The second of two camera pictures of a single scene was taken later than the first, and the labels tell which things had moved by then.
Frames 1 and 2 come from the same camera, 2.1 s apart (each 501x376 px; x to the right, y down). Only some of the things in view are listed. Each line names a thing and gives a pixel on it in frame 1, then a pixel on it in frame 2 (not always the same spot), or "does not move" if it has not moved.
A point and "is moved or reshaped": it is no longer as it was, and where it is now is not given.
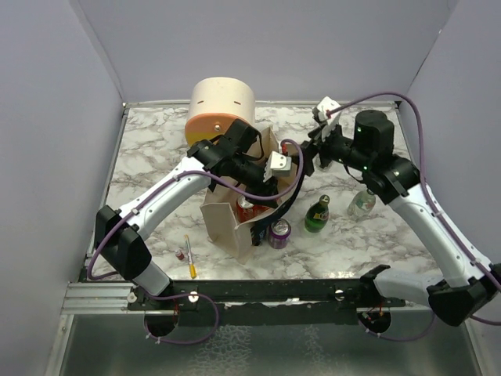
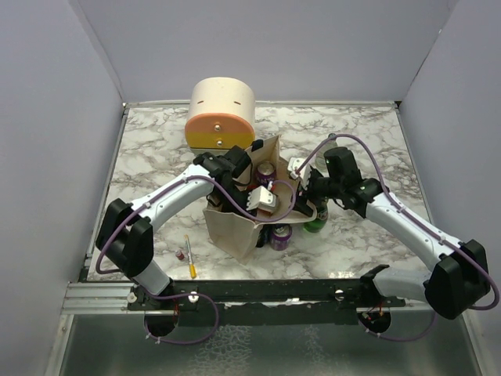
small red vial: x=179 y=254 does not move
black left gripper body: x=255 y=186 to x=240 y=197
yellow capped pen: x=192 y=268 does not move
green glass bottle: x=317 y=215 does not move
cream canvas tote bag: x=228 y=215 is moved or reshaped
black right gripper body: x=337 y=147 to x=319 y=188
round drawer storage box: x=213 y=102 does not move
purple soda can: x=279 y=233 does not move
